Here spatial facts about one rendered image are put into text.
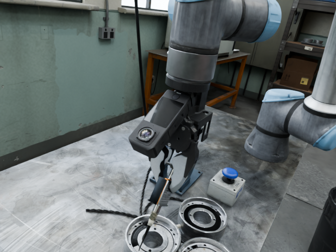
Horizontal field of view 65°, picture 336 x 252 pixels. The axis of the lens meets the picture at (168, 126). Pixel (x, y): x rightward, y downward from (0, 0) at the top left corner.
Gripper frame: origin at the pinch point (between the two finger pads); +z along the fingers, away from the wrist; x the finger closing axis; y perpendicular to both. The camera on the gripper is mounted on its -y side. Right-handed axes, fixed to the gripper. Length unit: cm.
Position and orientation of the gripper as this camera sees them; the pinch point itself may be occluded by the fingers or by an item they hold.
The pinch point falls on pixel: (165, 185)
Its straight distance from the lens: 49.4
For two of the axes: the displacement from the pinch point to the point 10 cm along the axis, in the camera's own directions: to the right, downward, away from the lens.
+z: -1.4, 9.0, 4.2
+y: 5.2, -2.9, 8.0
